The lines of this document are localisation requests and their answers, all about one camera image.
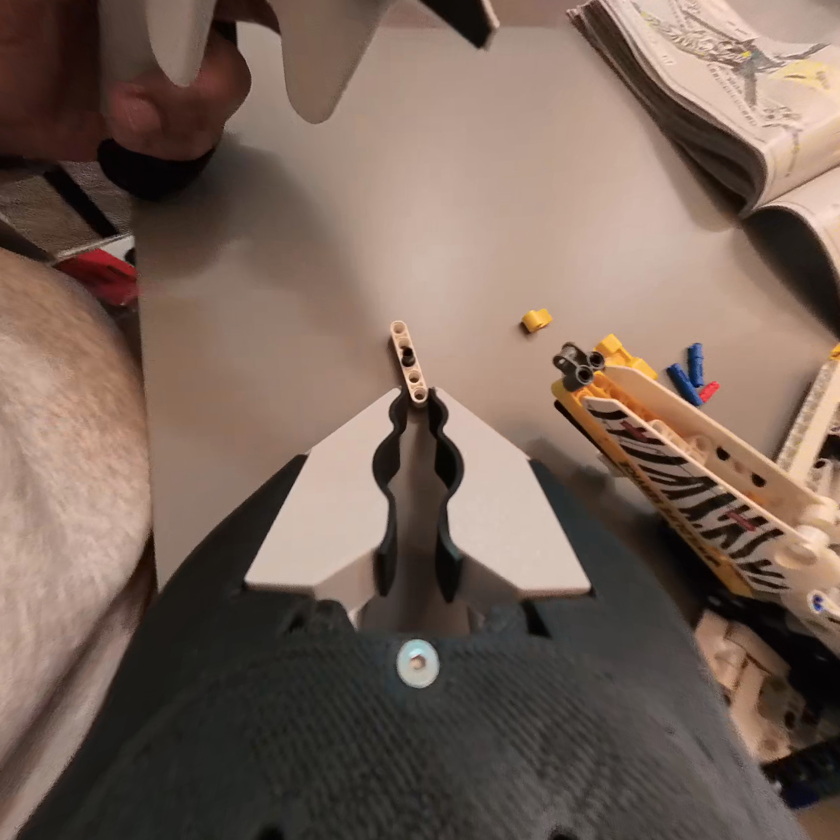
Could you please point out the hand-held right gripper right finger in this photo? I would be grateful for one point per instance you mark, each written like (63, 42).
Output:
(518, 525)

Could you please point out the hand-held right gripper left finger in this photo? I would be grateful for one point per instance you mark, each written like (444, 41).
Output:
(321, 518)

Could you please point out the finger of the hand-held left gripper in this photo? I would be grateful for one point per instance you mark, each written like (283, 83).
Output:
(328, 59)

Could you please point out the zebra striped lego plane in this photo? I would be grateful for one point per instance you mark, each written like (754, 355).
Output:
(689, 472)

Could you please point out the white lego beam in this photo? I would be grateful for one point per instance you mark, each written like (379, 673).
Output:
(402, 342)

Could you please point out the large yellow lego wedge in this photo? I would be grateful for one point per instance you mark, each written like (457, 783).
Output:
(617, 348)

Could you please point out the yellow lego piece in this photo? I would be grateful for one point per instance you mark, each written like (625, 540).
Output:
(538, 320)

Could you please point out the red lego pin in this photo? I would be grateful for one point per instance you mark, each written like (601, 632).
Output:
(709, 392)

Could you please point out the person's left hand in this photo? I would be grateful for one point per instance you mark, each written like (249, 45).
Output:
(39, 79)

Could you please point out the red object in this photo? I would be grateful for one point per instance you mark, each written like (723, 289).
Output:
(98, 272)

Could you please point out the open instruction booklet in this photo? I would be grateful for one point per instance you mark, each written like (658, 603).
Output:
(722, 79)

